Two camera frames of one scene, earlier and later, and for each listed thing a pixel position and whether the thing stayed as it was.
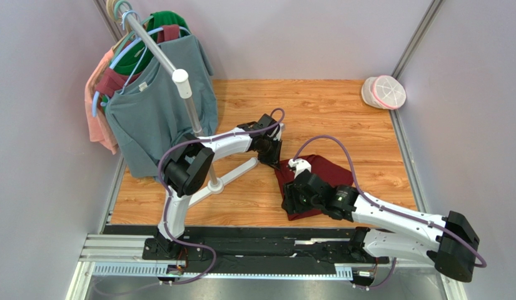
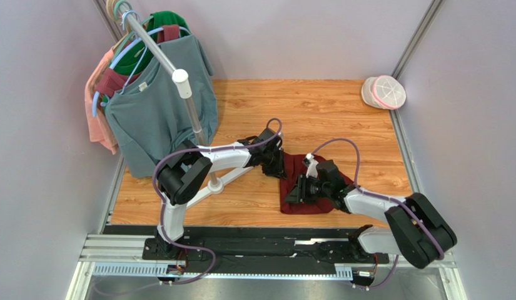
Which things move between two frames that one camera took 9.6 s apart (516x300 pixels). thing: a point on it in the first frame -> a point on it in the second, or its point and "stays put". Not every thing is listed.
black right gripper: [293, 193] -> [303, 189]
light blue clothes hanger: [129, 45] stays put
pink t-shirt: [98, 130] stays put
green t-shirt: [139, 57] stays put
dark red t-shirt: [111, 82] stays put
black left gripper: [274, 160] -> [279, 170]
